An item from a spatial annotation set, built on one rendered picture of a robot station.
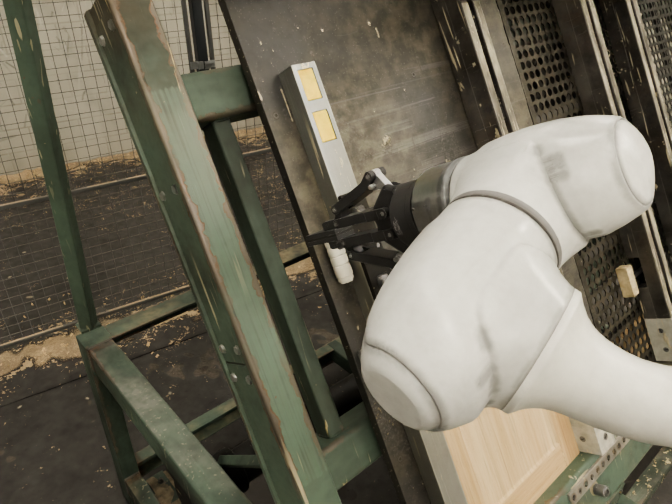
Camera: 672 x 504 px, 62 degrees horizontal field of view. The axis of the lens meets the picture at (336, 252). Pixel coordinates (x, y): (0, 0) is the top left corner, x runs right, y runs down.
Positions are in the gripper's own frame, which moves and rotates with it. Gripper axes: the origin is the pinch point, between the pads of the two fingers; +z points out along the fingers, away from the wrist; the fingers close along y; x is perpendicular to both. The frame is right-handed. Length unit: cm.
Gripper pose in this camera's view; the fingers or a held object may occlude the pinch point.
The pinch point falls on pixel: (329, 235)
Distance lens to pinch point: 75.7
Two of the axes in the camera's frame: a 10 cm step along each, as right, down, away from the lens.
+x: 7.5, -3.4, 5.7
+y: 3.3, 9.4, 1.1
